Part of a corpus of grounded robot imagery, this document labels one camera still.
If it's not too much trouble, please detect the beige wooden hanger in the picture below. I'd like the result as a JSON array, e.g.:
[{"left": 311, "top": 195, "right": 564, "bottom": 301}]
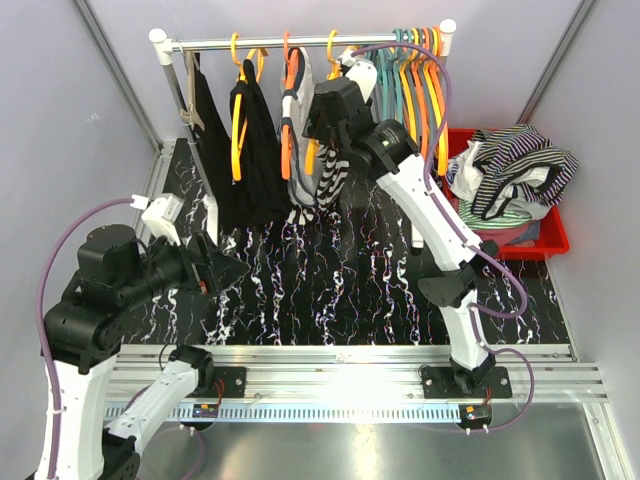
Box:
[{"left": 180, "top": 51, "right": 206, "bottom": 131}]

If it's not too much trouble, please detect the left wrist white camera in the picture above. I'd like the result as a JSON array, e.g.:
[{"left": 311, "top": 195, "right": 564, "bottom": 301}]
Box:
[{"left": 131, "top": 193, "right": 184, "bottom": 246}]

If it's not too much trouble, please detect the red plastic bin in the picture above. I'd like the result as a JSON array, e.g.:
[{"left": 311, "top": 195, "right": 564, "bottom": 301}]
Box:
[{"left": 448, "top": 128, "right": 570, "bottom": 261}]

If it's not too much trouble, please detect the black white striped tank top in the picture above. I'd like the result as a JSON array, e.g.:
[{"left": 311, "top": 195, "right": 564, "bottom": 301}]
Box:
[{"left": 316, "top": 146, "right": 350, "bottom": 211}]

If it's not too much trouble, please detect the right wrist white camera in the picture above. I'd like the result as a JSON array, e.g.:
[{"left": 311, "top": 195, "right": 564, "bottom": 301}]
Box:
[{"left": 337, "top": 46, "right": 378, "bottom": 102}]

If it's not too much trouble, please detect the black garment on beige hanger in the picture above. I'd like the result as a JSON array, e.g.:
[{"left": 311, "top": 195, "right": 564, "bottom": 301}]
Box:
[{"left": 194, "top": 70, "right": 238, "bottom": 234}]

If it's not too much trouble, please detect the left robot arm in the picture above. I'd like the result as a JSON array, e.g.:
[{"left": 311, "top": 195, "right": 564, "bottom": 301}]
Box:
[{"left": 31, "top": 224, "right": 249, "bottom": 479}]

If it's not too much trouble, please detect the orange hanger with white top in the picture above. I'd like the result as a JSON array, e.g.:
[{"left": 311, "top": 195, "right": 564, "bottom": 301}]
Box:
[{"left": 281, "top": 31, "right": 305, "bottom": 180}]

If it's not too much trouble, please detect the wrist white camera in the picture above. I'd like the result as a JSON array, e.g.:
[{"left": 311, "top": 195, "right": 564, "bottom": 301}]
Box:
[
  {"left": 131, "top": 193, "right": 184, "bottom": 246},
  {"left": 337, "top": 46, "right": 378, "bottom": 102}
]

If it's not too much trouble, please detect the metal clothes rack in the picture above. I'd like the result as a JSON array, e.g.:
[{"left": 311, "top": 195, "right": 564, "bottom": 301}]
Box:
[{"left": 149, "top": 29, "right": 438, "bottom": 240}]

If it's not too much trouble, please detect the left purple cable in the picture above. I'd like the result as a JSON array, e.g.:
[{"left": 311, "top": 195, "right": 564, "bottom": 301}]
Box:
[{"left": 38, "top": 197, "right": 136, "bottom": 476}]

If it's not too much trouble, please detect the aluminium mounting rail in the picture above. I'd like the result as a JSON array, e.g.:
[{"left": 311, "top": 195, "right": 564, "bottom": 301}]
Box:
[{"left": 104, "top": 342, "right": 609, "bottom": 426}]

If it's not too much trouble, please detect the teal empty hanger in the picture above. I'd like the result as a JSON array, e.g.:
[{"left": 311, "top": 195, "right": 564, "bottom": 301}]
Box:
[
  {"left": 366, "top": 48, "right": 394, "bottom": 121},
  {"left": 389, "top": 46, "right": 405, "bottom": 125}
]

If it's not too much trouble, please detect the orange empty hanger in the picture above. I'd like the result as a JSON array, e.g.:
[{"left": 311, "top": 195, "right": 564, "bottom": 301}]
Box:
[
  {"left": 412, "top": 53, "right": 430, "bottom": 158},
  {"left": 429, "top": 27, "right": 449, "bottom": 176}
]

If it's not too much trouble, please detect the white tank top navy trim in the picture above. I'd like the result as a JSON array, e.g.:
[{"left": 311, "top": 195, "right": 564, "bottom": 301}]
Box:
[{"left": 286, "top": 47, "right": 323, "bottom": 225}]

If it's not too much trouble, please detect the yellow empty hanger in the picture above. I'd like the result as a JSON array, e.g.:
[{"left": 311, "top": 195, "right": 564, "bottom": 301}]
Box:
[{"left": 398, "top": 47, "right": 422, "bottom": 147}]

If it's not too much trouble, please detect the purple striped garment pile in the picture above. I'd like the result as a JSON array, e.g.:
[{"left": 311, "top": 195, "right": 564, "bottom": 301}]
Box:
[{"left": 446, "top": 124, "right": 579, "bottom": 230}]

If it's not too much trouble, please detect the purple cable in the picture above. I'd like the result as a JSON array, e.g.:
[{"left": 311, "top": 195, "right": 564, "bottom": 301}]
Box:
[
  {"left": 349, "top": 42, "right": 536, "bottom": 431},
  {"left": 38, "top": 197, "right": 136, "bottom": 476}
]

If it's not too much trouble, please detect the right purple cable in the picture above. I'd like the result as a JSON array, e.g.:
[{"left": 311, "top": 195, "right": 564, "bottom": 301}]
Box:
[{"left": 349, "top": 42, "right": 536, "bottom": 431}]

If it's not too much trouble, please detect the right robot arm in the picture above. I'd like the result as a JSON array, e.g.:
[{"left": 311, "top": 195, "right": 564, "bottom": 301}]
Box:
[{"left": 304, "top": 77, "right": 498, "bottom": 397}]

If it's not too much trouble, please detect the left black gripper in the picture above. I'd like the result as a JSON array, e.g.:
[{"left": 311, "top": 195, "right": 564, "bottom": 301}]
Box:
[{"left": 118, "top": 226, "right": 250, "bottom": 307}]

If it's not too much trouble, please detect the black marble patterned mat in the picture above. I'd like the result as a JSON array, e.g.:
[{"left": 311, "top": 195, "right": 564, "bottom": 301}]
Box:
[{"left": 125, "top": 139, "right": 570, "bottom": 346}]

